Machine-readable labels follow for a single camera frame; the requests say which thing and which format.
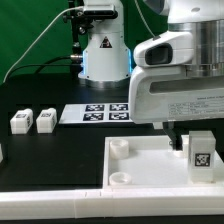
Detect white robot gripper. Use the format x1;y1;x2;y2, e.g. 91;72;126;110
128;66;224;151

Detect white square tabletop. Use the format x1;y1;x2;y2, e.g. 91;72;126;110
103;135;224;188

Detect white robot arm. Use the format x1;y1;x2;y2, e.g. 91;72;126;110
79;0;224;150

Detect white L-shaped obstacle fence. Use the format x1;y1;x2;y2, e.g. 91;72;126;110
0;187;224;220

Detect white sheet with fiducial tags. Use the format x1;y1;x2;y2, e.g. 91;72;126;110
59;103;131;124

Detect white part at left edge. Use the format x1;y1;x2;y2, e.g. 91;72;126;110
0;144;3;164

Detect black cable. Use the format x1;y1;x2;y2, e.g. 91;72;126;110
9;55;83;79

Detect white cable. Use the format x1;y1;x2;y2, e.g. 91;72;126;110
2;5;85;84

